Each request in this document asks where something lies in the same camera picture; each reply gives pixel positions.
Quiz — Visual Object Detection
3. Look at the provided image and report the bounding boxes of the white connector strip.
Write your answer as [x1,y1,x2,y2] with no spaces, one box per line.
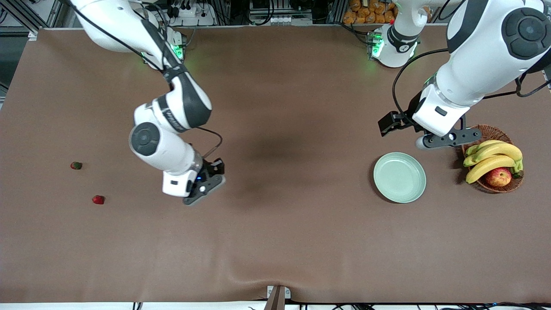
[250,15,313,25]

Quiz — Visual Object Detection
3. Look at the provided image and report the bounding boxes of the brown camera post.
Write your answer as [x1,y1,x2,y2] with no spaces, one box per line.
[263,286,286,310]

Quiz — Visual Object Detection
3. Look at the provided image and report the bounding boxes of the metal clamp bracket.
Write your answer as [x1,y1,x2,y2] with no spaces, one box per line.
[266,285,291,300]

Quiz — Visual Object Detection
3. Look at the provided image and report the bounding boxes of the aluminium frame strut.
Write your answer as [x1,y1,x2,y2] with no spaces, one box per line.
[0,0,49,42]

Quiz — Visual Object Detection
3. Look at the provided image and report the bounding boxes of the red yellow apple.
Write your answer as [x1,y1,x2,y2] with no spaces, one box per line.
[485,167,513,188]

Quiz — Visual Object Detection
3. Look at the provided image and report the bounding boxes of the white power strip with plugs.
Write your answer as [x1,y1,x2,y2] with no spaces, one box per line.
[166,0,216,26]

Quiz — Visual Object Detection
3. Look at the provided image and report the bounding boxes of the yellow banana bunch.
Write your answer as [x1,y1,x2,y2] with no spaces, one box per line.
[463,139,524,185]

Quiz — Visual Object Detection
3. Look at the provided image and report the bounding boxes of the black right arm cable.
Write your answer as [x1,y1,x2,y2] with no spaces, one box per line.
[65,0,223,160]

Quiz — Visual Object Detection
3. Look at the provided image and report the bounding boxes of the brown wicker basket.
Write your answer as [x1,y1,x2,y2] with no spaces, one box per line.
[461,124,525,194]

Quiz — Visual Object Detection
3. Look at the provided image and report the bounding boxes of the pale green round plate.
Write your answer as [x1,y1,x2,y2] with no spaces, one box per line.
[373,152,427,204]

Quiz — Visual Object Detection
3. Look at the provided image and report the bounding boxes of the brown table cloth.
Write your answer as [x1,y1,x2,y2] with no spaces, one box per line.
[0,24,551,304]

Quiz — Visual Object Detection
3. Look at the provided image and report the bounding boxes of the orange bread rolls heap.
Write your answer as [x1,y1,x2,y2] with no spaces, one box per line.
[343,0,399,24]

